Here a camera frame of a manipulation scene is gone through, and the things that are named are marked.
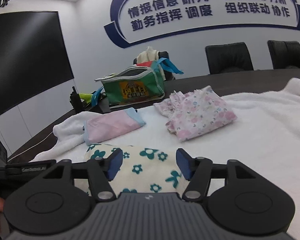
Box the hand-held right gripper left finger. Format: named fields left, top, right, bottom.
left=41, top=148, right=124, bottom=202

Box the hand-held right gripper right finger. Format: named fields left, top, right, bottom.
left=175, top=148, right=258, bottom=202

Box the cream garment with teal flowers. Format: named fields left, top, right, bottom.
left=84, top=143, right=190, bottom=198

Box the pink floral ruffled garment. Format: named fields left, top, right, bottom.
left=153, top=85, right=238, bottom=143

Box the pink folded cloth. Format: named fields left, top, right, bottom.
left=83, top=107, right=146, bottom=145

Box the white fluffy towel blanket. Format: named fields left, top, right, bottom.
left=30, top=77, right=300, bottom=240

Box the yellow-green object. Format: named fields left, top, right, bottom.
left=80, top=92, right=97, bottom=103

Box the black walkie talkie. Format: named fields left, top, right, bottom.
left=69, top=86, right=84, bottom=112

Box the green tote bag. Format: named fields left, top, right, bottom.
left=91, top=59, right=184, bottom=109

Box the black office chair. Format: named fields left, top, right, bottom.
left=205, top=42, right=254, bottom=75
left=133, top=51, right=177, bottom=80
left=267, top=40, right=300, bottom=70

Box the white tissue in bag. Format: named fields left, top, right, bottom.
left=136, top=46, right=160, bottom=64

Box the black wall screen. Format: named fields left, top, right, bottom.
left=0, top=11, right=75, bottom=123

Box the blue wall lettering sign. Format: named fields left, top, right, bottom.
left=104, top=0, right=300, bottom=48

